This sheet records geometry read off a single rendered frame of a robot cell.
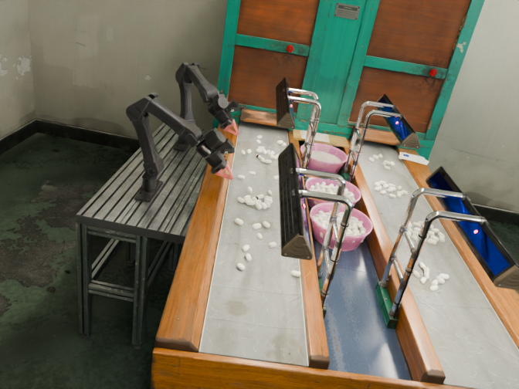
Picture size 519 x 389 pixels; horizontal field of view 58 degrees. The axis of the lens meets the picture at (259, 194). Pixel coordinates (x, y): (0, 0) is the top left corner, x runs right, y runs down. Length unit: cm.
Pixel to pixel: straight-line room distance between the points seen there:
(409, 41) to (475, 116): 129
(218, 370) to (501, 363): 84
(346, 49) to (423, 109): 60
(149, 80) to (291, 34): 156
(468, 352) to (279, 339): 58
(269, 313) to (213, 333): 19
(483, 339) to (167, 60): 301
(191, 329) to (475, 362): 84
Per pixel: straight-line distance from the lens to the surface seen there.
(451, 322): 171
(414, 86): 295
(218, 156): 197
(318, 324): 145
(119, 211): 202
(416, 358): 152
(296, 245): 118
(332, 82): 285
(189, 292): 147
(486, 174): 421
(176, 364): 135
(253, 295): 153
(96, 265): 232
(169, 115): 198
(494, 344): 171
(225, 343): 137
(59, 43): 422
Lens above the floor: 171
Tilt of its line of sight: 28 degrees down
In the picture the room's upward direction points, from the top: 10 degrees clockwise
